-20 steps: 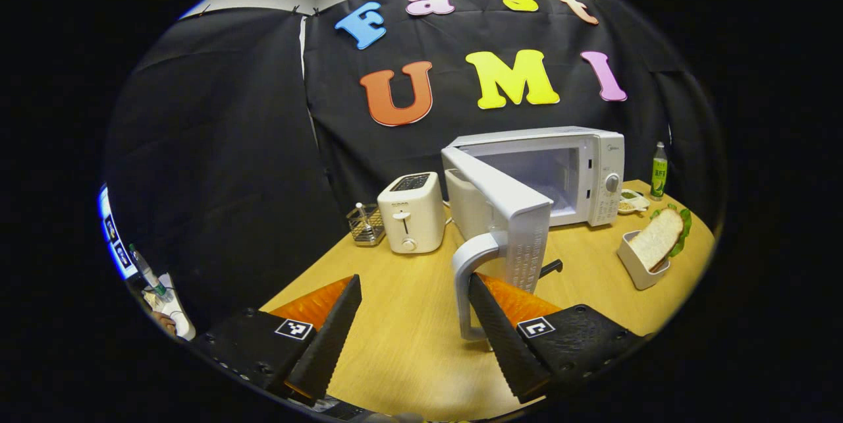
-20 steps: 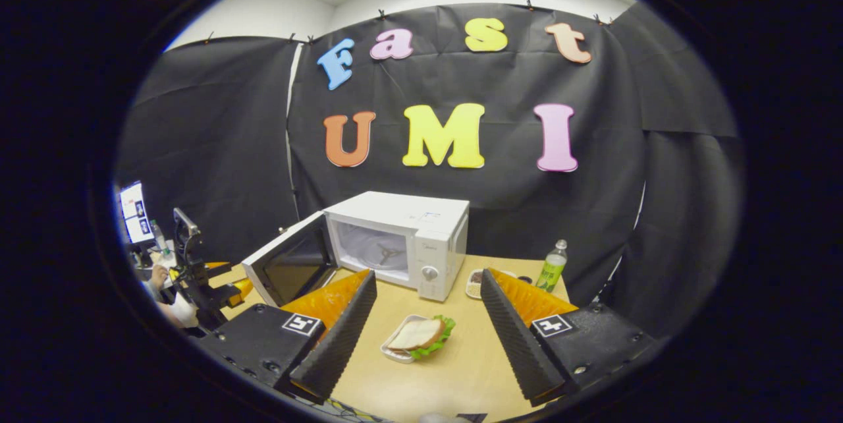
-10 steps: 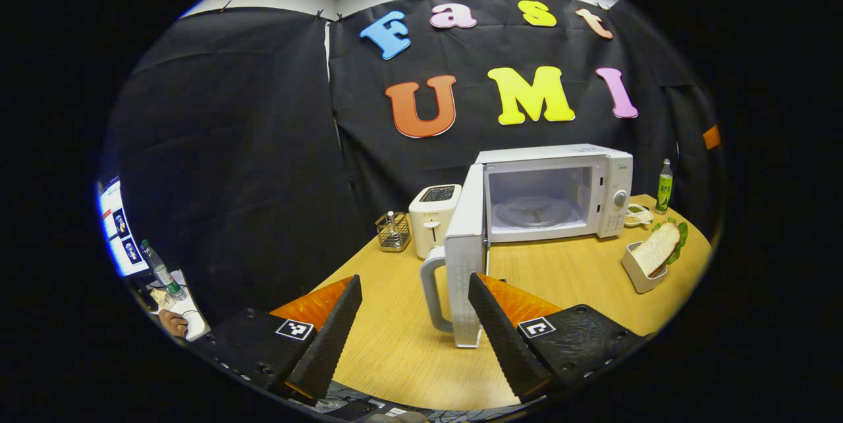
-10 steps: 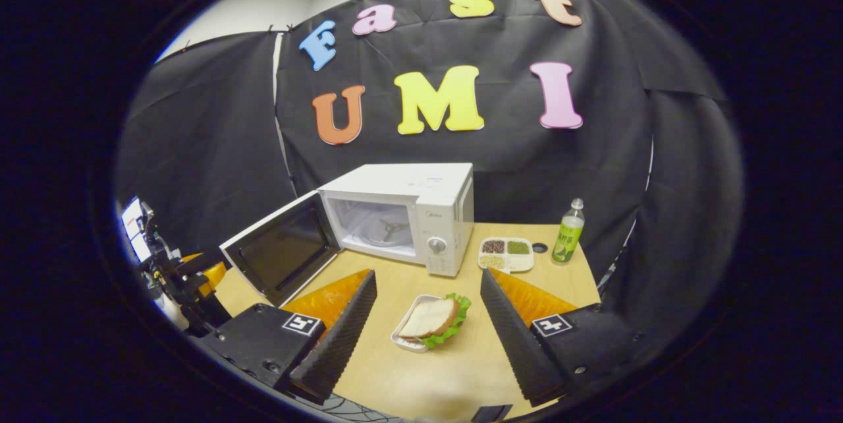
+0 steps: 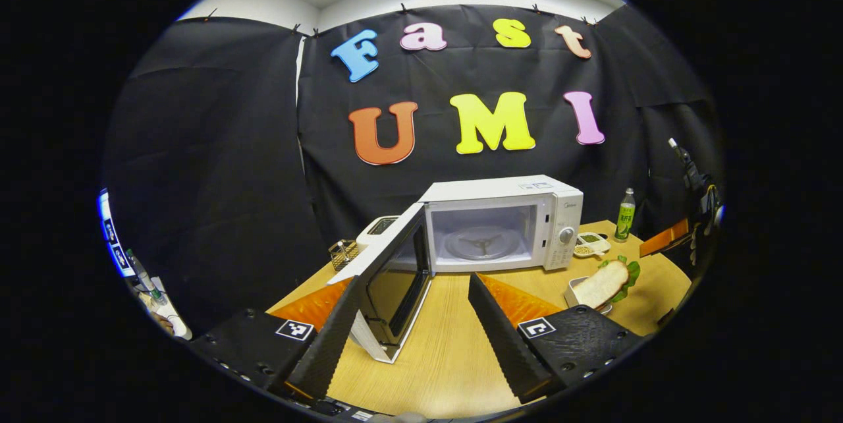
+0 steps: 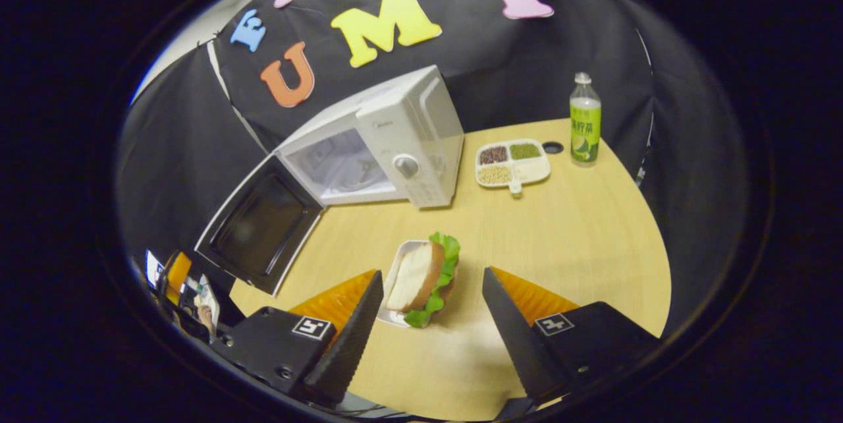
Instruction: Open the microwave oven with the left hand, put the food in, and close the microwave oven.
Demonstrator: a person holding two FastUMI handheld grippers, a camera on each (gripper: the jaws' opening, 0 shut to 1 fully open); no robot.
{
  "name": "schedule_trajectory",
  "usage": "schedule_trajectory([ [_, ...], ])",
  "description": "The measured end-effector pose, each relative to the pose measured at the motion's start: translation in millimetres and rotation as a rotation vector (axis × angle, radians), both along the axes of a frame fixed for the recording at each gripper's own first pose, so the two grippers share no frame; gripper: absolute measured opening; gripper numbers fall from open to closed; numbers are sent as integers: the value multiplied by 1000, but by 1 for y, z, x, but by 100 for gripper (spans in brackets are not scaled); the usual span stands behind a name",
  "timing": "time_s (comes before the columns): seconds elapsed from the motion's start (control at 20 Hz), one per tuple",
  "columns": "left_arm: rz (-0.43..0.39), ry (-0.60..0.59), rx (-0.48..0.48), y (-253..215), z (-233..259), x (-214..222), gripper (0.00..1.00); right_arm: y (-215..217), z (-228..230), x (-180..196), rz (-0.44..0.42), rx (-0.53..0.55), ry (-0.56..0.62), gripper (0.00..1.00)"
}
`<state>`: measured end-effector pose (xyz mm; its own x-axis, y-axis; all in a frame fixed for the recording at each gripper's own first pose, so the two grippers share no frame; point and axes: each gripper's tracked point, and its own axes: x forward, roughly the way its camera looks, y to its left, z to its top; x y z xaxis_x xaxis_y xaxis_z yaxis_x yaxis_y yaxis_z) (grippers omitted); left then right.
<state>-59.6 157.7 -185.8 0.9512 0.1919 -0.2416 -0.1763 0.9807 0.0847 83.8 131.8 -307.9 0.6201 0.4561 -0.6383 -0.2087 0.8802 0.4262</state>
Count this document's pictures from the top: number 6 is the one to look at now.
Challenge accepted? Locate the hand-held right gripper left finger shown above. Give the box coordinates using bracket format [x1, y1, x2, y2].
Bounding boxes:
[211, 269, 385, 407]

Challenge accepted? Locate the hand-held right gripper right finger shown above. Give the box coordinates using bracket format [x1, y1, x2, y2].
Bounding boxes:
[482, 267, 663, 404]

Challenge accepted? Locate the sandwich with lettuce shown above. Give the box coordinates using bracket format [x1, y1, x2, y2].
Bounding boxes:
[385, 232, 462, 329]

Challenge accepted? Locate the white microwave oven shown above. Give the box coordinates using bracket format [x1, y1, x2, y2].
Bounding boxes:
[194, 65, 465, 296]

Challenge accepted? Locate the white square dish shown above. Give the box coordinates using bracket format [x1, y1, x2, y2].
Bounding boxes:
[377, 240, 429, 328]

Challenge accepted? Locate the divided white bean tray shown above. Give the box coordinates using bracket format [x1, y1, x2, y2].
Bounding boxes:
[475, 138, 552, 196]

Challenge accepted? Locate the green drink bottle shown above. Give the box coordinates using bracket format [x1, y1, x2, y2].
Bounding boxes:
[569, 72, 602, 167]

